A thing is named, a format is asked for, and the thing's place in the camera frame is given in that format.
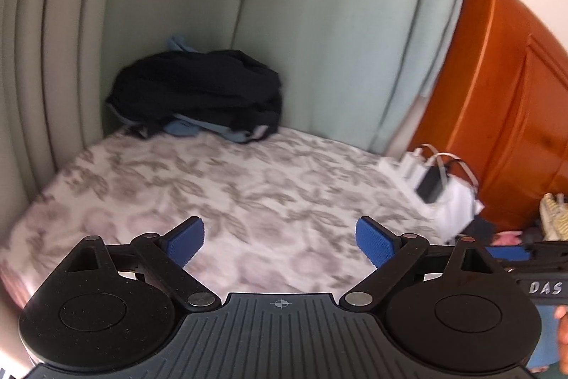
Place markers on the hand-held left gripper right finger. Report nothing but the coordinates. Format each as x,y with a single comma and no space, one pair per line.
375,243

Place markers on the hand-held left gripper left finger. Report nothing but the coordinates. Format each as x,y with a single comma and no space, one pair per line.
186,241

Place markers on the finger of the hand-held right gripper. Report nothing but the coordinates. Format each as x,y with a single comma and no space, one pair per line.
510,253

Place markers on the person's right hand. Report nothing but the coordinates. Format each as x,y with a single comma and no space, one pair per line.
563,334

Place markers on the pink knitted item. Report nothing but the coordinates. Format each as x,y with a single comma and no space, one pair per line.
508,238

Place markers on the yellowish knitted item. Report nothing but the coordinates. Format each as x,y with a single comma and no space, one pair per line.
554,219

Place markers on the black charger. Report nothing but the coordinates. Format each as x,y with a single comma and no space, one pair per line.
430,186

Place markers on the white charger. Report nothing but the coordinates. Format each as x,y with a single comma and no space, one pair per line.
412,166

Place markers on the floral grey white blanket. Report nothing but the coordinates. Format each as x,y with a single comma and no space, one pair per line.
266,192

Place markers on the grey blue garment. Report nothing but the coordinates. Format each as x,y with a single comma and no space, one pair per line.
239,137

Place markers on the dark navy garment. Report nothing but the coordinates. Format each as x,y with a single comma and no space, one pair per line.
191,86

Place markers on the wooden headboard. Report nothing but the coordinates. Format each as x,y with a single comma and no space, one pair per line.
497,95

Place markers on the pale green curtain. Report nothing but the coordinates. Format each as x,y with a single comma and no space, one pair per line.
310,28

